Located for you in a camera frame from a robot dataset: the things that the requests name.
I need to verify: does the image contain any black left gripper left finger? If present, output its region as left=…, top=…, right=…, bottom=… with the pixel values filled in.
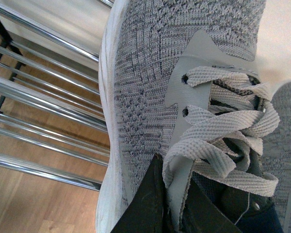
left=112, top=153, right=165, bottom=233

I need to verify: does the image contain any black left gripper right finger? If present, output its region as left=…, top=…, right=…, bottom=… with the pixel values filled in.
left=182, top=181, right=240, bottom=233

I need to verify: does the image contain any grey sneaker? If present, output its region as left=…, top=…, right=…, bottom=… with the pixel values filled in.
left=262, top=82, right=291, bottom=233
left=96, top=0, right=282, bottom=233

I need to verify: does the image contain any black metal shoe rack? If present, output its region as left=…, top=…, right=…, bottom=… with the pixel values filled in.
left=0, top=0, right=115, bottom=192

